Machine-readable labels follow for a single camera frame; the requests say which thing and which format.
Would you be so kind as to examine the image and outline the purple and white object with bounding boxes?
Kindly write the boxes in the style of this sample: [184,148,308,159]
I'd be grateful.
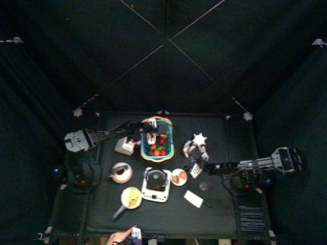
[129,225,144,245]

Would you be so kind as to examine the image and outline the person hand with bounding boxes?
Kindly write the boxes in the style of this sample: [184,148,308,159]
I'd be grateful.
[105,227,133,245]

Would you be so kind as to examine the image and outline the white dotted toy card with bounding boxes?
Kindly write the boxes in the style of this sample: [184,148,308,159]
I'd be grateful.
[189,163,204,179]

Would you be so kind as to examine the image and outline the teal basket with orange rim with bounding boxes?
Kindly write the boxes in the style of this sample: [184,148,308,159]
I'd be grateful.
[139,116,176,163]

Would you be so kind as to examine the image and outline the white star-shaped toy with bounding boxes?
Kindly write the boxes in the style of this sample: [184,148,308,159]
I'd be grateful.
[192,132,209,147]

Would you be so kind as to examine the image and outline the white toy toaster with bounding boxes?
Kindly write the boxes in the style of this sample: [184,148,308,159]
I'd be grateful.
[113,136,137,157]

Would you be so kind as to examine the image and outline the small white plate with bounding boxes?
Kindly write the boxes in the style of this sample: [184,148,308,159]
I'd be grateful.
[169,167,189,188]

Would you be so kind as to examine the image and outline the toy pot with black lid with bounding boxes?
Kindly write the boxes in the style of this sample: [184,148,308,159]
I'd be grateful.
[144,168,169,189]

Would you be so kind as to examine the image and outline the yellow toy food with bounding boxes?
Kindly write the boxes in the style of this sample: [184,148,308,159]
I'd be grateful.
[127,189,141,206]

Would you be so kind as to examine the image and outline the yellow bowl with spoon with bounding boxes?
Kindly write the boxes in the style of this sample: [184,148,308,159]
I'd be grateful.
[111,186,144,221]

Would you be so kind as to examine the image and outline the printed label sticker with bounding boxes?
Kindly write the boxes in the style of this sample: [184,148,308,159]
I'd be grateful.
[237,204,268,234]

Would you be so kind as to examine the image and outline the white toy kettle black handle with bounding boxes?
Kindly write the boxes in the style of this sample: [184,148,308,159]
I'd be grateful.
[107,162,133,185]

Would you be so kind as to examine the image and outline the thin white cord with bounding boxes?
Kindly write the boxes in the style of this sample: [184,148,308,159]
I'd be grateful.
[117,0,248,112]
[79,0,225,111]

